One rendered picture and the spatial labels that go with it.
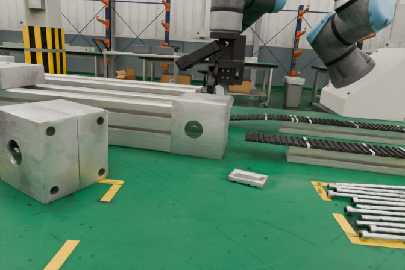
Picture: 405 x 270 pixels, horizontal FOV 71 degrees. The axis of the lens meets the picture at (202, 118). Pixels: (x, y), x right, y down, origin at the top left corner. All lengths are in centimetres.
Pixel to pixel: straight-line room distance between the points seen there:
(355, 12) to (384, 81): 22
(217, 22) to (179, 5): 766
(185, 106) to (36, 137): 23
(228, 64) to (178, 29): 761
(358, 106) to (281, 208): 69
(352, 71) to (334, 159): 59
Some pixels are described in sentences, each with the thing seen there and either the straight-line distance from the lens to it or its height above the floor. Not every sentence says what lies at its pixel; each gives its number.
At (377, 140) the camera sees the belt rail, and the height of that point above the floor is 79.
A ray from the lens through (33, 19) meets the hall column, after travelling 402.
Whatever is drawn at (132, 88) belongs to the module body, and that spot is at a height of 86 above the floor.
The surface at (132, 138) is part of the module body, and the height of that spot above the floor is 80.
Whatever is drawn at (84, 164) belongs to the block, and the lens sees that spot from 38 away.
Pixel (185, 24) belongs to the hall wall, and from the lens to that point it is 827.
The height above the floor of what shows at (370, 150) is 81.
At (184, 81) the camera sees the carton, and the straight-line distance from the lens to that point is 545.
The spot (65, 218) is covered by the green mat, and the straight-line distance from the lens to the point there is 34.
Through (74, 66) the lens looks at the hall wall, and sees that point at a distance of 922.
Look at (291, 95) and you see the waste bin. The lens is 559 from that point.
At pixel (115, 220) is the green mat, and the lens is 33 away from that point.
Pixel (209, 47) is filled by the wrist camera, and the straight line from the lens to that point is 67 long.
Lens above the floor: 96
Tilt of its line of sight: 13 degrees down
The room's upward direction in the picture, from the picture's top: 4 degrees clockwise
